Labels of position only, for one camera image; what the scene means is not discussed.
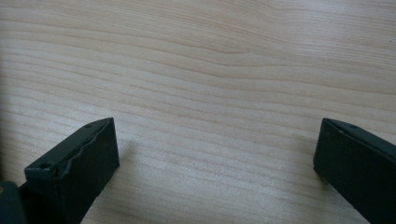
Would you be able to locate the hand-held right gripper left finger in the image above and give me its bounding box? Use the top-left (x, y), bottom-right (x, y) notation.
top-left (18, 117), bottom-right (120, 224)

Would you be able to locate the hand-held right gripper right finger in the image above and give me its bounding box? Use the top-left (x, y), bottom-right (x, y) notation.
top-left (313, 117), bottom-right (396, 224)

